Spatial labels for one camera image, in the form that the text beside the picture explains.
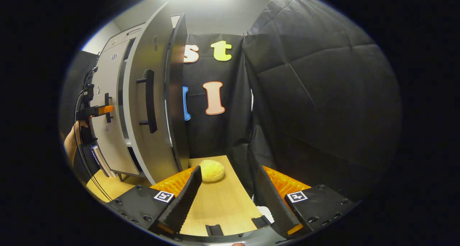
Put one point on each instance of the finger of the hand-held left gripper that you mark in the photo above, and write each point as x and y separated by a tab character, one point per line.
106	109

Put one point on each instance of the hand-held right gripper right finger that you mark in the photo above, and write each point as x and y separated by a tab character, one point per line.
271	199

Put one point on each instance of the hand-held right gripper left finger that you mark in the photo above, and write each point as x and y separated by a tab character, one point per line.
187	199

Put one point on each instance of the grey shoe cabinet door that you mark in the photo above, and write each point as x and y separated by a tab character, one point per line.
143	156
115	77

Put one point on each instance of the grey double-door shoe cabinet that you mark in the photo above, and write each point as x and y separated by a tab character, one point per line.
179	95

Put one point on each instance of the grey cabinet drawer front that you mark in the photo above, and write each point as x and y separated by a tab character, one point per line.
122	36

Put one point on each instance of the black table edge clip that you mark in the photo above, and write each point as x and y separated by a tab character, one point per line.
214	230
261	221

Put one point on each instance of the yellow fluffy ball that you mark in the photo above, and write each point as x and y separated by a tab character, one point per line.
214	170

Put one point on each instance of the row of books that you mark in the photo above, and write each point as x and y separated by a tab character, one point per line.
102	161

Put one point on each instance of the black backdrop cloth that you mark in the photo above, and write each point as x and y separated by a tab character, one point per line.
323	113

